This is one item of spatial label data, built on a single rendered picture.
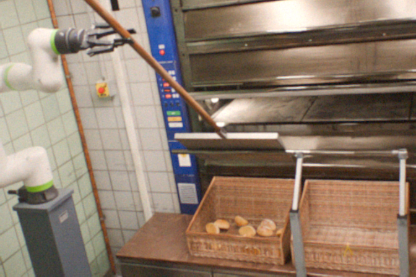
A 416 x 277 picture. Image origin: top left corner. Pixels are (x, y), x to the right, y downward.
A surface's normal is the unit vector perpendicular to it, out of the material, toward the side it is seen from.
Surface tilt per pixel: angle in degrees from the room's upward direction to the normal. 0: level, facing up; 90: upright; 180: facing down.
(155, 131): 90
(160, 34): 90
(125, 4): 90
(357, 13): 70
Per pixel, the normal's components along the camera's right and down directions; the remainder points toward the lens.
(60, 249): 0.92, -0.02
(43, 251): -0.37, 0.34
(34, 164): 0.60, 0.13
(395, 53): -0.40, 0.00
